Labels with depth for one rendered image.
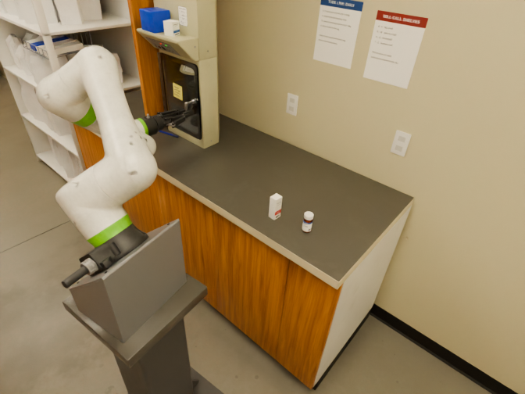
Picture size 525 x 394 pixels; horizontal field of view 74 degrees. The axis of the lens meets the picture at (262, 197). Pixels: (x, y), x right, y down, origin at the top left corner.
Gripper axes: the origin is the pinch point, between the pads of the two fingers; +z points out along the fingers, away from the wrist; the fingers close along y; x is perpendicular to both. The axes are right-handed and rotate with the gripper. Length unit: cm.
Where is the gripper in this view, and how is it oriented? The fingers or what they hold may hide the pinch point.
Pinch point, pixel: (186, 112)
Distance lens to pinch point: 188.8
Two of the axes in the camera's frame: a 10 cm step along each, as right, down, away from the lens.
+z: 6.5, -4.2, 6.3
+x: -1.7, 7.3, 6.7
